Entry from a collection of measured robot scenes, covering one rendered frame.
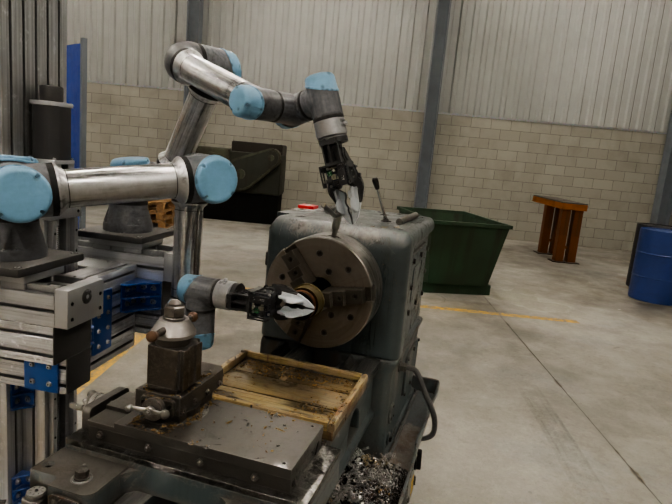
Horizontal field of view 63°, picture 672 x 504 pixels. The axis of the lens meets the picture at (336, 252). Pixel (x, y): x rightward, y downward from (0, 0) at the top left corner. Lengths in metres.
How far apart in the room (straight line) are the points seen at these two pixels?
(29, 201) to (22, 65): 0.53
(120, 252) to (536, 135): 10.78
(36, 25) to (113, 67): 11.00
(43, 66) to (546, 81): 11.07
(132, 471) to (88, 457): 0.09
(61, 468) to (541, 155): 11.49
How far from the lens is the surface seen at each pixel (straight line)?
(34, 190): 1.28
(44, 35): 1.79
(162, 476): 1.05
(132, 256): 1.83
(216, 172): 1.37
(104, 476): 1.06
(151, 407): 1.04
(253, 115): 1.32
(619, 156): 12.65
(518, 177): 11.98
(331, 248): 1.49
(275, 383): 1.43
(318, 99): 1.34
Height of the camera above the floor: 1.47
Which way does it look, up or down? 10 degrees down
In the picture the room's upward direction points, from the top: 5 degrees clockwise
